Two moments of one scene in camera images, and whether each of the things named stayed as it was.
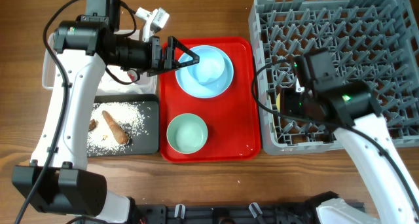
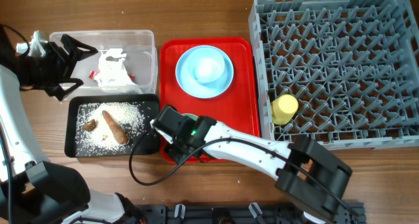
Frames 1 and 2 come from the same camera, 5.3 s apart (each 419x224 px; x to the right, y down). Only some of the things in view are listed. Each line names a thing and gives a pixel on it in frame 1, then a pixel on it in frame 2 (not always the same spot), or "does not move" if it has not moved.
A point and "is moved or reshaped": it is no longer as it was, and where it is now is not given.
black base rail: [227, 214] does not move
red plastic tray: [232, 117] does not move
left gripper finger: [173, 42] → [76, 49]
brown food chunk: [92, 125] does not move
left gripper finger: [184, 64] → [59, 93]
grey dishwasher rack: [374, 35] does not move
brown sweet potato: [118, 132] does not move
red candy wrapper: [131, 76] is moved or reshaped
